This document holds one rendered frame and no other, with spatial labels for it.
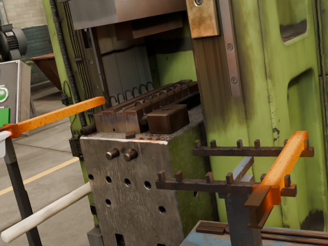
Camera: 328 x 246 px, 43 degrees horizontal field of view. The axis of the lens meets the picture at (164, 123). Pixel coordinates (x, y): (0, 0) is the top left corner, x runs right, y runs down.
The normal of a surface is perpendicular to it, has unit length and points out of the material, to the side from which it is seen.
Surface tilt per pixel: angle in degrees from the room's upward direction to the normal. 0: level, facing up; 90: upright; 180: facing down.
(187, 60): 90
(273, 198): 90
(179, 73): 90
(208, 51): 90
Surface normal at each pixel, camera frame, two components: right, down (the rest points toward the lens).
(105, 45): 0.80, 0.01
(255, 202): -0.17, -0.95
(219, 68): -0.58, 0.30
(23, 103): 0.97, -0.11
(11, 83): -0.25, -0.23
